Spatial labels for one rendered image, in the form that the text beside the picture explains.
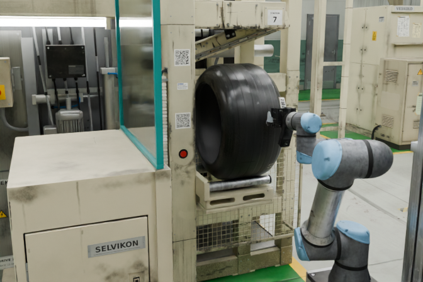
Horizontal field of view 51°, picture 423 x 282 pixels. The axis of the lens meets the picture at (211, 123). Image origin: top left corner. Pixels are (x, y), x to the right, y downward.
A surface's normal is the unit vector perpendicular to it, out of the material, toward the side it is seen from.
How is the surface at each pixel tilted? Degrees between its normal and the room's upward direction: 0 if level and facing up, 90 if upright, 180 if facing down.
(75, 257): 90
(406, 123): 90
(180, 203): 90
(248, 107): 67
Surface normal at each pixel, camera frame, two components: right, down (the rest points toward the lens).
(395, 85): -0.95, 0.06
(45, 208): 0.36, 0.19
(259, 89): 0.28, -0.49
